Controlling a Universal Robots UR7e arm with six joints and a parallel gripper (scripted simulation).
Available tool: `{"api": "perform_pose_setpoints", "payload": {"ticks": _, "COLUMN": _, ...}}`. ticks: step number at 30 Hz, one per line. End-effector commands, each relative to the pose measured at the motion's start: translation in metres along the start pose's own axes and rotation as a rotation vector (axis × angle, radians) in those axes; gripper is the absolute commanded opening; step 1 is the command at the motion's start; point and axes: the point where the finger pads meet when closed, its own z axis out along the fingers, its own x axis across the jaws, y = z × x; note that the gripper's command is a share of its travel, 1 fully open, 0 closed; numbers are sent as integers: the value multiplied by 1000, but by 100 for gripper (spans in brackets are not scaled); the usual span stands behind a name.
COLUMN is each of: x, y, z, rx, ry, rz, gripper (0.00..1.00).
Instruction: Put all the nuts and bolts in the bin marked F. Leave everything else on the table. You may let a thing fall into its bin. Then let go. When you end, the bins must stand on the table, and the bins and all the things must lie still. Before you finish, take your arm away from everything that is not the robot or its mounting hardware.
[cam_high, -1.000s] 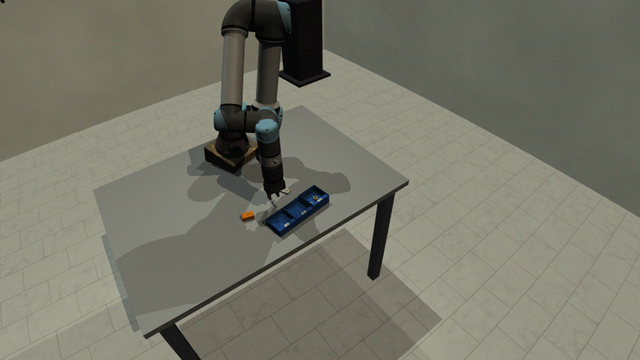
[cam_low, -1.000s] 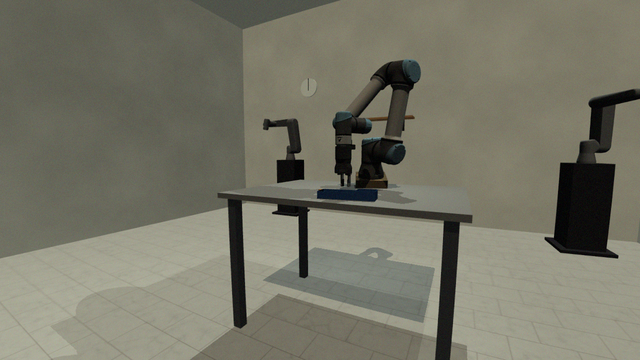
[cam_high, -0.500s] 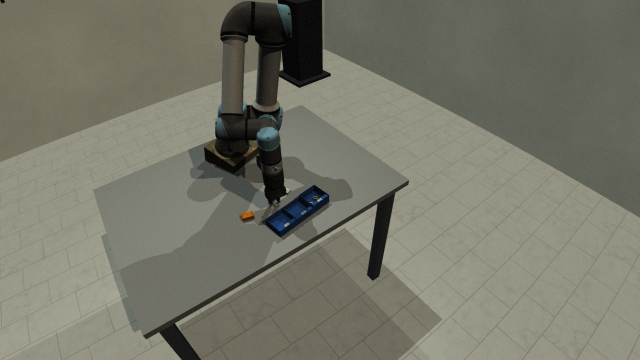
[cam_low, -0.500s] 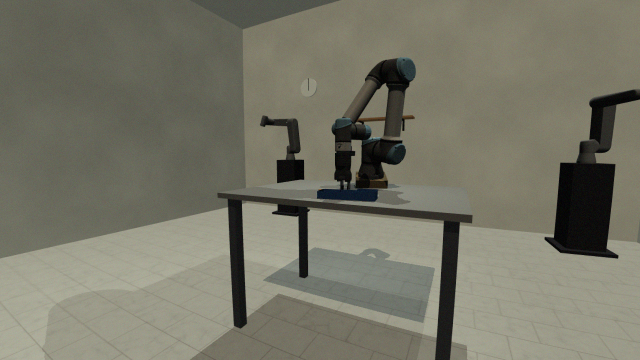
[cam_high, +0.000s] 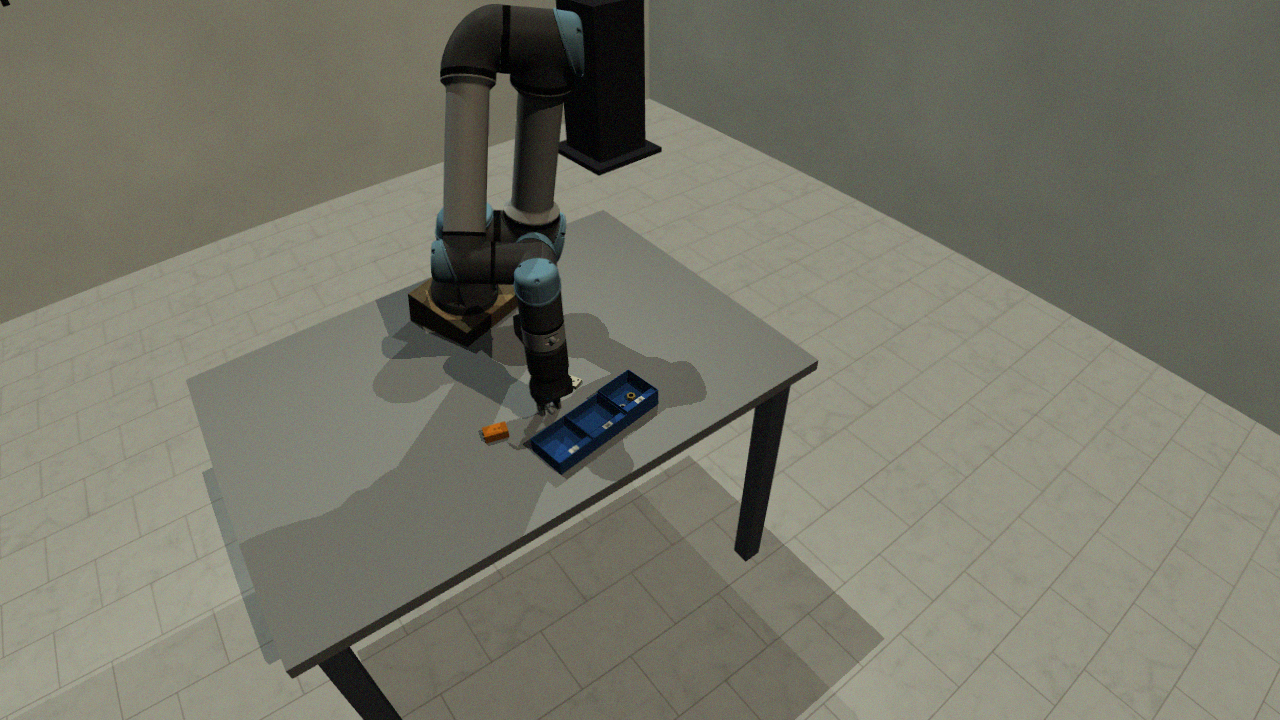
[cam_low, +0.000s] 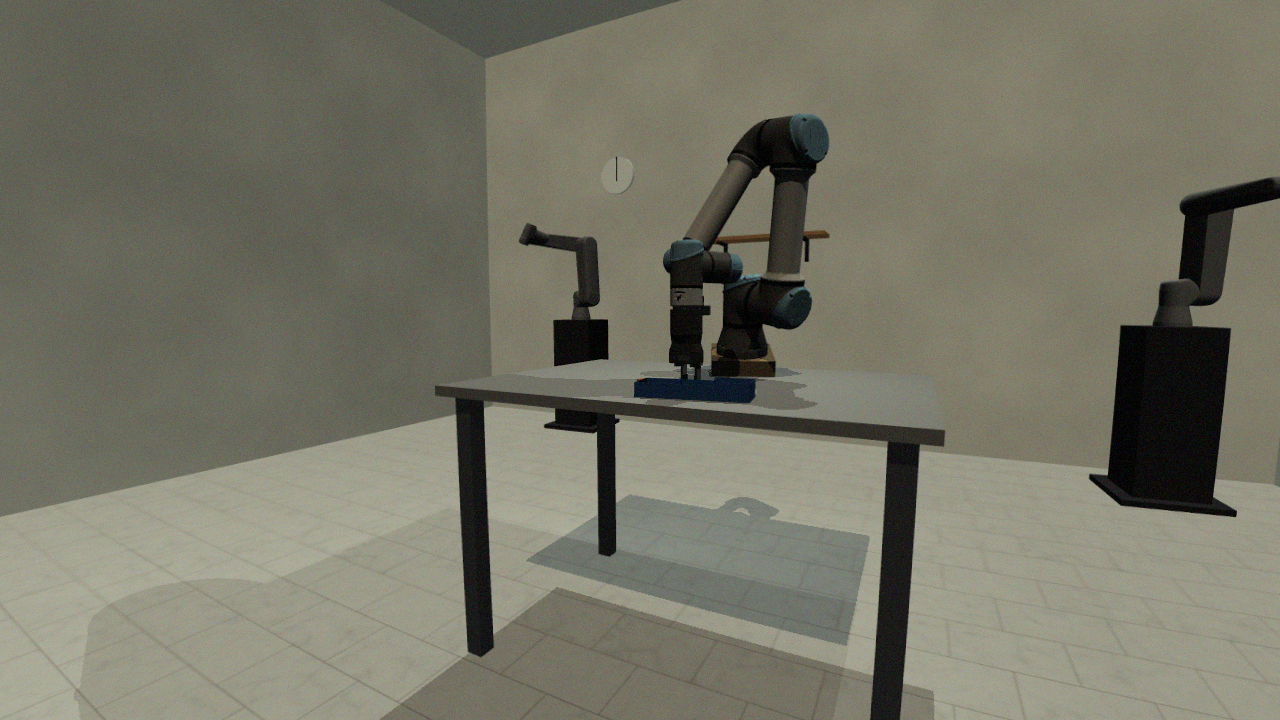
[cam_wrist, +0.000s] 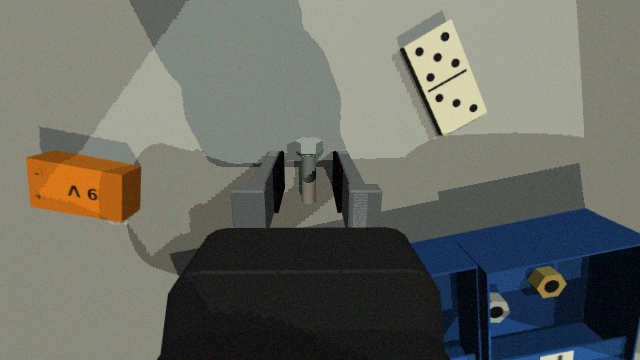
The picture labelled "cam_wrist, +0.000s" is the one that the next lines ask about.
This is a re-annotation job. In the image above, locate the cream domino tile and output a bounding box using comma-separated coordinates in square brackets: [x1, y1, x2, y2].
[400, 19, 487, 136]

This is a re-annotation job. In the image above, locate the grey hex nut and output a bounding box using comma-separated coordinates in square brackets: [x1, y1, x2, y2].
[490, 293, 510, 323]

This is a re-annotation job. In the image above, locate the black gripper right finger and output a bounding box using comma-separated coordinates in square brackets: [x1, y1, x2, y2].
[332, 151, 382, 227]

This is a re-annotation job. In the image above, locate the blue bin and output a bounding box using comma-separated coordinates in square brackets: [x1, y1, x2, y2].
[410, 208, 640, 360]

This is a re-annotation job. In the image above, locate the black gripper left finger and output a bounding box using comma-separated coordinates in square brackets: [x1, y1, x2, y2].
[230, 151, 285, 228]

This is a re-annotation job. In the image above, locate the brass hex nut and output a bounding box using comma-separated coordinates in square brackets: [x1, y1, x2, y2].
[527, 266, 566, 298]

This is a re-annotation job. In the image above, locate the grey hex-head bolt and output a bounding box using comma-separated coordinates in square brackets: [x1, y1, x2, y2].
[294, 137, 323, 204]

